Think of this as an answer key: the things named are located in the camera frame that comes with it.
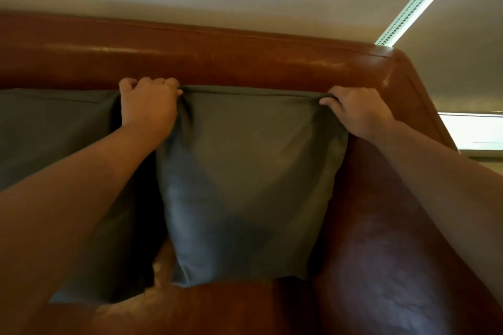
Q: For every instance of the person's left hand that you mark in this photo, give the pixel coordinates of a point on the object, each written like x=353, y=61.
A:
x=147, y=109

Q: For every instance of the person's right hand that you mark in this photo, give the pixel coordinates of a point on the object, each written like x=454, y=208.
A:
x=363, y=111

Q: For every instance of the person's left thumb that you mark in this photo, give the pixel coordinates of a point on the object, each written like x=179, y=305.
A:
x=178, y=92

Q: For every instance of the person's right thumb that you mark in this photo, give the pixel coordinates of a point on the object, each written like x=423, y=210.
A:
x=328, y=102

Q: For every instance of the grey green square cushion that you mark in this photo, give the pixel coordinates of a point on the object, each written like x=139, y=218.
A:
x=251, y=185
x=59, y=173

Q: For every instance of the person's right forearm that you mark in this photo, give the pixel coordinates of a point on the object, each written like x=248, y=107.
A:
x=444, y=185

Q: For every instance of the person's left forearm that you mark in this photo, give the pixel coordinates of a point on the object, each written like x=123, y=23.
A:
x=63, y=221

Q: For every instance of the brown leather sofa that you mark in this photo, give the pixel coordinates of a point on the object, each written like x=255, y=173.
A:
x=353, y=228

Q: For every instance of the window with bright light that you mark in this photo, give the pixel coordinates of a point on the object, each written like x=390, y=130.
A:
x=473, y=132

